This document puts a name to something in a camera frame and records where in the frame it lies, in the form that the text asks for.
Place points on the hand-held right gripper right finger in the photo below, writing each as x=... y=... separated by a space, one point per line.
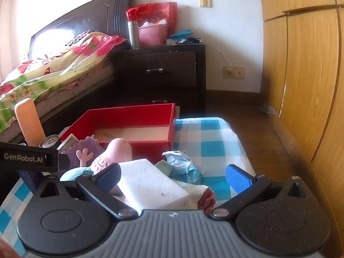
x=236 y=178

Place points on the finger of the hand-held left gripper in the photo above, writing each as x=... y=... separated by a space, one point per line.
x=64 y=161

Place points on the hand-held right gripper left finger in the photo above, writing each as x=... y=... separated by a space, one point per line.
x=108 y=176

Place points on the teal plush toy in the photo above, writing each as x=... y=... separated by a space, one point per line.
x=75 y=173

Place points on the pink plush toy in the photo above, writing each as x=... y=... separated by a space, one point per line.
x=118 y=147

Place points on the purple knitted coaster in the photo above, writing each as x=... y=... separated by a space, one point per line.
x=90 y=143

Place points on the white sponge block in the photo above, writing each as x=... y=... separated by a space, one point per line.
x=150 y=182

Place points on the white towel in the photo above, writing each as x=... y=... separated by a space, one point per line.
x=193 y=193

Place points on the red cardboard box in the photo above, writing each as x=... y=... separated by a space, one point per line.
x=121 y=115

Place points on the blue face mask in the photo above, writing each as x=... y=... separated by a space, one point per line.
x=193 y=174
x=176 y=158

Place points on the pale green small box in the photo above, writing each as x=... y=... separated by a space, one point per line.
x=68 y=142

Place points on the dark green coffee can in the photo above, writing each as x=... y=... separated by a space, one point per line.
x=49 y=141

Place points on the orange ribbed cup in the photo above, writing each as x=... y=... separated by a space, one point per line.
x=29 y=123

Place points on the blue white checkered cloth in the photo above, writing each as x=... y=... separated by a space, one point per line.
x=212 y=139

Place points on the pale green cloth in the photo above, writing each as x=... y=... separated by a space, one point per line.
x=162 y=168

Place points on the mattress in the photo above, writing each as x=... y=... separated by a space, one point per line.
x=80 y=91

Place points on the clear plastic wrapper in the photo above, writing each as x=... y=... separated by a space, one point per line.
x=268 y=108

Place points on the floral quilt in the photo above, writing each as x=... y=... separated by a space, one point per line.
x=53 y=70

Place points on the dark wooden nightstand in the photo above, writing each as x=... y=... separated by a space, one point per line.
x=172 y=91

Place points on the wooden wardrobe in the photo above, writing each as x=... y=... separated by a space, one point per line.
x=309 y=72

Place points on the dark wooden bed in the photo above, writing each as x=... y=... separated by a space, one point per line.
x=80 y=21

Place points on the steel thermos bottle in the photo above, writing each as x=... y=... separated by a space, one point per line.
x=133 y=35

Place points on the small black object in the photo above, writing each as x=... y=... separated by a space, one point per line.
x=193 y=40

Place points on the pink plastic basket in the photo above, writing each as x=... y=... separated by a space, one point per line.
x=153 y=36

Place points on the blue paper sheet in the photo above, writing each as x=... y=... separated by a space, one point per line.
x=181 y=33

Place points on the white plastic bag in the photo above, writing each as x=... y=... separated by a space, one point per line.
x=153 y=22

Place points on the red plastic bag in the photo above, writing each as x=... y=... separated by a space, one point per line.
x=156 y=10

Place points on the beige wall outlet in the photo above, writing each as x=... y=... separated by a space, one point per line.
x=233 y=72

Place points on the beige wall switch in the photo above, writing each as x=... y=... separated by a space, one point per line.
x=204 y=1

